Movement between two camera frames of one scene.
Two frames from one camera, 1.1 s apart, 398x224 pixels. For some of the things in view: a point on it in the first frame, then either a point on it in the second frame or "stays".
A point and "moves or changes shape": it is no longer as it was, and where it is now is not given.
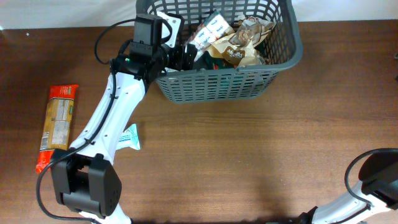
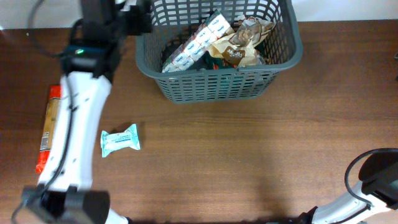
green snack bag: [208, 61] stays
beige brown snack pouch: [250, 30] stays
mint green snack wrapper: [129, 138] moves or changes shape
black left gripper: [180, 56] → [135, 26]
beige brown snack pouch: [223, 48] stays
